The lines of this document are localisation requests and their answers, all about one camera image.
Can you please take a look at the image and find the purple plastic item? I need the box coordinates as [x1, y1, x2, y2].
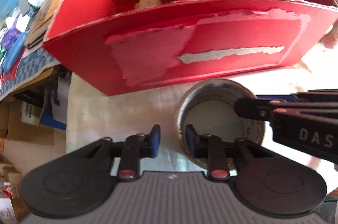
[2, 26, 21, 48]

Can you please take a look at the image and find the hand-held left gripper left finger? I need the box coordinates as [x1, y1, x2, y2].
[65, 124, 162, 183]

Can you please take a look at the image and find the brown cardboard box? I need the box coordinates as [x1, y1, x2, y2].
[26, 0, 78, 50]

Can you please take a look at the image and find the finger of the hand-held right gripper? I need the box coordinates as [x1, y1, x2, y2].
[257, 89, 338, 104]
[234, 97, 338, 121]

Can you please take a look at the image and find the large tape roll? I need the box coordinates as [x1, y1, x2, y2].
[176, 79, 266, 171]

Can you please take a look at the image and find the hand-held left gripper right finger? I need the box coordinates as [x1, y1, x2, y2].
[185, 124, 278, 180]

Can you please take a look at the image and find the blue patterned cloth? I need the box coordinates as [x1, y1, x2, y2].
[0, 46, 62, 101]

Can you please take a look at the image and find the blue and white paper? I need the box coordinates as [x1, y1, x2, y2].
[39, 76, 71, 131]

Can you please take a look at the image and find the red cardboard box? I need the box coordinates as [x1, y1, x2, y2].
[42, 0, 338, 96]

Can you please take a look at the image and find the beige wooden toy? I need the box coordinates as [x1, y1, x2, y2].
[134, 0, 162, 10]

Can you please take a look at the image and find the plain cardboard box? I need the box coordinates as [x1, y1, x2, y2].
[7, 101, 55, 146]

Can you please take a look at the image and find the small cardboard box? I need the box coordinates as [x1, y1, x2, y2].
[0, 161, 27, 222]

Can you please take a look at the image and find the blue plastic tool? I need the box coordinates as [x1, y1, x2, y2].
[2, 33, 27, 72]

